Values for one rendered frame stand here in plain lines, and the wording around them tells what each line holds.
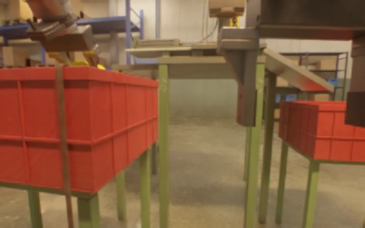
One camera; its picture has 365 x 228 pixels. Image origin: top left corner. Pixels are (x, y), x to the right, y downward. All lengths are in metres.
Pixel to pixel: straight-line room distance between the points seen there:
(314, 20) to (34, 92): 0.42
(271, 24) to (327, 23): 0.05
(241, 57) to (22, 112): 0.38
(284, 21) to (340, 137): 0.76
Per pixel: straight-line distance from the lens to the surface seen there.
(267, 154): 1.20
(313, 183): 0.98
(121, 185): 1.24
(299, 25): 0.22
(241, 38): 0.21
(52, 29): 0.53
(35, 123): 0.42
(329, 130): 0.91
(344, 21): 0.25
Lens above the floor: 0.80
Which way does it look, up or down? 7 degrees down
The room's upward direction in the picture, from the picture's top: 1 degrees clockwise
